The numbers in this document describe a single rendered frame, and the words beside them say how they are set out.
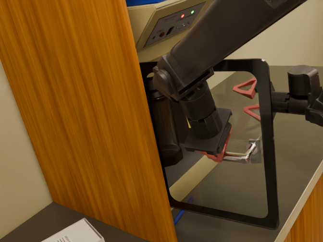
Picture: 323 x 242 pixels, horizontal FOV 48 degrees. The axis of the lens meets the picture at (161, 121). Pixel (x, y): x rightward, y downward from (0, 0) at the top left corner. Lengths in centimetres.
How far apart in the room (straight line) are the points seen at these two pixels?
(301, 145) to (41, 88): 85
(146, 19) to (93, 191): 50
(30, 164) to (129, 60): 62
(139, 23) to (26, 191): 70
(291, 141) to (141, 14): 77
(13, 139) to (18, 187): 16
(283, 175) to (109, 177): 52
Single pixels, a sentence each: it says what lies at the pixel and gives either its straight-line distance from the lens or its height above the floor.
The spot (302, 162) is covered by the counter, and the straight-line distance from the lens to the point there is 121.
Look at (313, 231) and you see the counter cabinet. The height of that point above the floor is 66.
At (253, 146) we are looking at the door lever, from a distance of 76.
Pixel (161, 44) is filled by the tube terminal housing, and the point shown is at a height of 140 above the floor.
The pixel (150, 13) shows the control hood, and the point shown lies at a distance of 75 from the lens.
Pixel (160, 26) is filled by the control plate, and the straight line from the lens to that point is 81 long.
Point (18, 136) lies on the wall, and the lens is 118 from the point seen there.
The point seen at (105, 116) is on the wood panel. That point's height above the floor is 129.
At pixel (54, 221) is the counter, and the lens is 117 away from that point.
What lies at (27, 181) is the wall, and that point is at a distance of 123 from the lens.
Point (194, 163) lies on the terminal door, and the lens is 85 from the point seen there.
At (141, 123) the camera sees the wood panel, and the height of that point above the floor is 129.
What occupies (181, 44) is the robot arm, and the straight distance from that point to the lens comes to 49.
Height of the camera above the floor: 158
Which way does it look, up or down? 23 degrees down
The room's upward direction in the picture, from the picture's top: 12 degrees counter-clockwise
